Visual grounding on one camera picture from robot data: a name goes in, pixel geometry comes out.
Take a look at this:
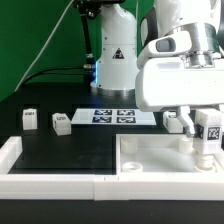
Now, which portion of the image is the white square tabletop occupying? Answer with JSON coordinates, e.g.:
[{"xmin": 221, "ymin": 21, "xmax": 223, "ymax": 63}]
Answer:
[{"xmin": 115, "ymin": 133, "xmax": 224, "ymax": 176}]

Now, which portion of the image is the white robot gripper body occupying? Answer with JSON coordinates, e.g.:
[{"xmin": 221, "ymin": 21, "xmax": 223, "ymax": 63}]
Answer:
[{"xmin": 135, "ymin": 57, "xmax": 224, "ymax": 112}]

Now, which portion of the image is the grey cable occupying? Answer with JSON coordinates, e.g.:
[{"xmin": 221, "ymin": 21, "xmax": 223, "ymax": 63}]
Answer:
[{"xmin": 14, "ymin": 0, "xmax": 76, "ymax": 92}]

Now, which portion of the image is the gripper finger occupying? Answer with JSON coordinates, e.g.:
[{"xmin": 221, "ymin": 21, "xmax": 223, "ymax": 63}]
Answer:
[{"xmin": 176, "ymin": 106, "xmax": 195, "ymax": 138}]

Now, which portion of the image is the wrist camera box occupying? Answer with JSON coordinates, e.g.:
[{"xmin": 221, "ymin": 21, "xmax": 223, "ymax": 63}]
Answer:
[{"xmin": 136, "ymin": 33, "xmax": 194, "ymax": 70}]

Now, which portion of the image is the white U-shaped fence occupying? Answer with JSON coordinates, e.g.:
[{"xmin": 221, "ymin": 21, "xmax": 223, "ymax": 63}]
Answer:
[{"xmin": 0, "ymin": 136, "xmax": 224, "ymax": 200}]

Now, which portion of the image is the black cable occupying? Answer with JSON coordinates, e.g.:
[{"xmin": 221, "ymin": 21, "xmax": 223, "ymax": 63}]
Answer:
[{"xmin": 20, "ymin": 66, "xmax": 92, "ymax": 88}]

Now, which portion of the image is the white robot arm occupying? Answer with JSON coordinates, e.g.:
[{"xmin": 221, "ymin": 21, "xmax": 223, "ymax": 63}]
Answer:
[{"xmin": 74, "ymin": 0, "xmax": 224, "ymax": 135}]

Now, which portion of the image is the white sheet with markers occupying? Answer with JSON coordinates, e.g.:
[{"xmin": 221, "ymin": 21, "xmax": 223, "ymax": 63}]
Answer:
[{"xmin": 71, "ymin": 108, "xmax": 156, "ymax": 126}]

